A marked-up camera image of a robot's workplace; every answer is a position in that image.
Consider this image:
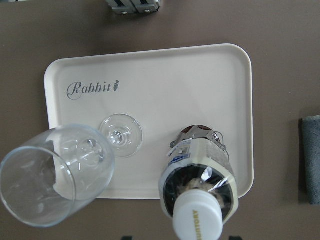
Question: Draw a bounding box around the tea bottle taken to tray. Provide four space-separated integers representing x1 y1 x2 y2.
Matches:
159 125 239 240

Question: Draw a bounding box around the cream rabbit tray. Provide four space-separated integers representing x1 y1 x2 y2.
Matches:
44 44 254 200

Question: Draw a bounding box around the clear wine glass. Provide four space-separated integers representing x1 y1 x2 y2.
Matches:
0 114 143 228

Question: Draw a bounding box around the grey folded cloth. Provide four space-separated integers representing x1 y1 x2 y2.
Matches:
298 115 320 205

